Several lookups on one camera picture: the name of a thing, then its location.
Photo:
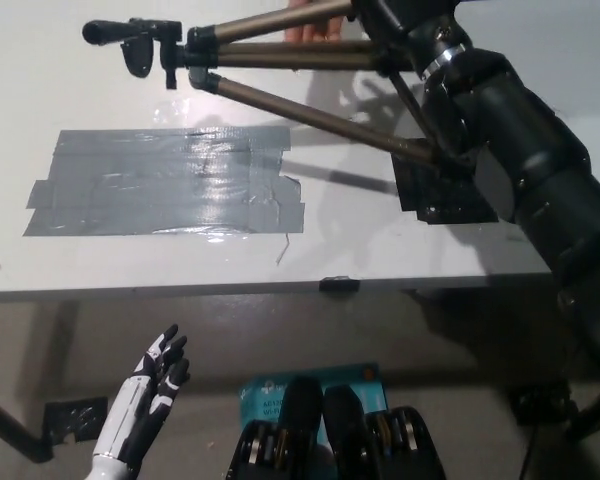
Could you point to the bare person hand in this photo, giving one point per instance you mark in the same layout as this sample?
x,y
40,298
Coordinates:
x,y
312,27

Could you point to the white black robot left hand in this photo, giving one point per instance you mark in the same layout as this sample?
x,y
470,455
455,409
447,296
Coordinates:
x,y
140,415

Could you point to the bronze and black camera tripod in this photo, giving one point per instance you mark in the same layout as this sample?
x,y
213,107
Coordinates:
x,y
140,50

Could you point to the black floor tape patch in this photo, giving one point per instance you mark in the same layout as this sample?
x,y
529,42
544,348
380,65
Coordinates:
x,y
72,420
545,402

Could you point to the teal printed box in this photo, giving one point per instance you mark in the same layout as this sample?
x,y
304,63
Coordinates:
x,y
265,390

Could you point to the black table leg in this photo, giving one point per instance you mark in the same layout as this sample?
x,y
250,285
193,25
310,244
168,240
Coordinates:
x,y
597,410
10,430

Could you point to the clear shiny tape piece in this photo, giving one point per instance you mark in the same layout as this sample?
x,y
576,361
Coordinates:
x,y
172,112

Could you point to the small black tape piece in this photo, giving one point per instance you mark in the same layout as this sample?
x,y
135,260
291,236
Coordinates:
x,y
339,283

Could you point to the grey duct tape patch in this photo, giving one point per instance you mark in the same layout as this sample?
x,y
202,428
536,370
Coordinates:
x,y
130,185

